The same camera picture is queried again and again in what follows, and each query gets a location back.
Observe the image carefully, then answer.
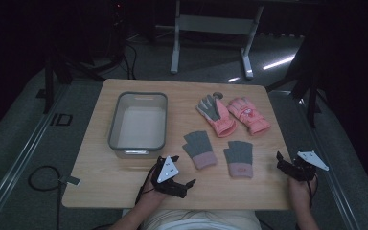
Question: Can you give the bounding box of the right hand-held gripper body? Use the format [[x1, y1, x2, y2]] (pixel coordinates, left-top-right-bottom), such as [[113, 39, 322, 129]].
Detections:
[[281, 150, 330, 183]]

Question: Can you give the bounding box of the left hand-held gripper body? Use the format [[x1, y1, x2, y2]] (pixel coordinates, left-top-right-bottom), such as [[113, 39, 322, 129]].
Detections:
[[149, 155, 196, 199]]

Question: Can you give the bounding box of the pink glove with grey palm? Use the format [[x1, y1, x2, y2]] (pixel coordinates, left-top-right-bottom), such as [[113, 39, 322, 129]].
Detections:
[[195, 94, 239, 139]]

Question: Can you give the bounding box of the person's right hand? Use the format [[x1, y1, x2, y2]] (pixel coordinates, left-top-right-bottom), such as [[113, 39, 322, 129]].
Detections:
[[287, 174, 318, 212]]

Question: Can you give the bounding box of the person's left hand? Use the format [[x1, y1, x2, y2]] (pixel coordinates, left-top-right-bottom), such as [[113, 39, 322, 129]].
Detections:
[[137, 178, 171, 209]]

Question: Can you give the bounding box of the grey knit glove pink cuff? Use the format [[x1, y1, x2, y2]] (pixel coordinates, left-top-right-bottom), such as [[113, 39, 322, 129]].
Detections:
[[181, 129, 219, 171], [222, 140, 254, 179]]

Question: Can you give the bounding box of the pink glove with printed patch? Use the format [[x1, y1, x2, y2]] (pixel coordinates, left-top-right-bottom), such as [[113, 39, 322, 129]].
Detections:
[[226, 96, 272, 136]]

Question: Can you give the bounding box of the person's light shirt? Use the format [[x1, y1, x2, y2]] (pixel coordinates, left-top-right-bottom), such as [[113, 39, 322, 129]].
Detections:
[[141, 209, 264, 230]]

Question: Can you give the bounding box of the black tripod stand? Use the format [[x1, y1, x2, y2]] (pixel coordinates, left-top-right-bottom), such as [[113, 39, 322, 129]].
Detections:
[[265, 37, 327, 129], [35, 51, 107, 115]]

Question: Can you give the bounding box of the dark equipment tower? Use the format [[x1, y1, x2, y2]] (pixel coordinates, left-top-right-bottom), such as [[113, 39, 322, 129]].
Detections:
[[107, 0, 129, 63]]

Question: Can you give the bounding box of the metal floor rail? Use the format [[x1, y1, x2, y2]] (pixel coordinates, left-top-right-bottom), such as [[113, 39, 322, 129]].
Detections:
[[0, 83, 72, 230], [267, 90, 362, 230]]

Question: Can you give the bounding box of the right hand-held gripper cable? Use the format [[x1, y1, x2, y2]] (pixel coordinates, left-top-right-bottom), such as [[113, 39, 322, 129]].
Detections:
[[306, 178, 318, 210]]

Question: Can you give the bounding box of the hand-held gripper cable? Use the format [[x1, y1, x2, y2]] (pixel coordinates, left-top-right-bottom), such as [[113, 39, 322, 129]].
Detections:
[[134, 164, 157, 206], [306, 178, 318, 210]]

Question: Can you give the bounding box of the left hand-held gripper cable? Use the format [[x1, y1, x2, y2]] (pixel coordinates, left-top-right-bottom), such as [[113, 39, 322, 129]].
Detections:
[[134, 164, 157, 206]]

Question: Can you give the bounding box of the grey cable plug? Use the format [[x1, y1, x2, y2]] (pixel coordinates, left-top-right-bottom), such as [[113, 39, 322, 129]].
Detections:
[[57, 174, 82, 187]]

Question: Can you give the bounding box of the black floor cable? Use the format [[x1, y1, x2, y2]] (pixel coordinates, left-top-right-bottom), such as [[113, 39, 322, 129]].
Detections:
[[28, 165, 62, 230]]

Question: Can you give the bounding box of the white metal stand frame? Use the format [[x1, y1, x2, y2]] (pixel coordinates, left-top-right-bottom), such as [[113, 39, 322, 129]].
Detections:
[[170, 0, 265, 81]]

